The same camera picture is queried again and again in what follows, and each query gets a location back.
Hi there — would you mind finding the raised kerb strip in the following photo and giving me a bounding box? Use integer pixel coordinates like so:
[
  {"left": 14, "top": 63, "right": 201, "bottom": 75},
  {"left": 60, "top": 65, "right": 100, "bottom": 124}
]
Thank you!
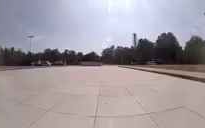
[{"left": 118, "top": 64, "right": 205, "bottom": 85}]

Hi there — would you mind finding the slim tower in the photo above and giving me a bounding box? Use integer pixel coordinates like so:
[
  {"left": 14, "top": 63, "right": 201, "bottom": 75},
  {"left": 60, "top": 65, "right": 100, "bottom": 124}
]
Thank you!
[{"left": 132, "top": 32, "right": 138, "bottom": 48}]

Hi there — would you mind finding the pale concrete slab plaza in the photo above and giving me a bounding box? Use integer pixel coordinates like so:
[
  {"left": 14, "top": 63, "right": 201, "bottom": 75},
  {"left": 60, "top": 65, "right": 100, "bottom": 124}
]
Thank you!
[{"left": 0, "top": 64, "right": 205, "bottom": 128}]

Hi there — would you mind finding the white vehicle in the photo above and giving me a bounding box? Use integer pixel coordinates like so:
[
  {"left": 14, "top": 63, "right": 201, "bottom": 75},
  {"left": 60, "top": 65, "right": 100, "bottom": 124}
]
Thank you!
[{"left": 30, "top": 59, "right": 53, "bottom": 67}]

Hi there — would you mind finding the row of dark trees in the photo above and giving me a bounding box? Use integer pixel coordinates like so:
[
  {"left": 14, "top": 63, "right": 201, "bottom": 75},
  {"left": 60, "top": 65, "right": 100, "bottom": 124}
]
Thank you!
[{"left": 0, "top": 31, "right": 205, "bottom": 67}]

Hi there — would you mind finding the low wall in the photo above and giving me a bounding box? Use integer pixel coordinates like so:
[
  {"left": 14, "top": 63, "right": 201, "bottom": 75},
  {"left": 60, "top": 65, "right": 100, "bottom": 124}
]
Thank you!
[{"left": 79, "top": 60, "right": 104, "bottom": 67}]

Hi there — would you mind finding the tall floodlight pole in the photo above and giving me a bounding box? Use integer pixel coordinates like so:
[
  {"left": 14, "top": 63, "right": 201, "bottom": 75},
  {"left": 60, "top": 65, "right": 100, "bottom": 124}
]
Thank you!
[{"left": 27, "top": 34, "right": 35, "bottom": 54}]

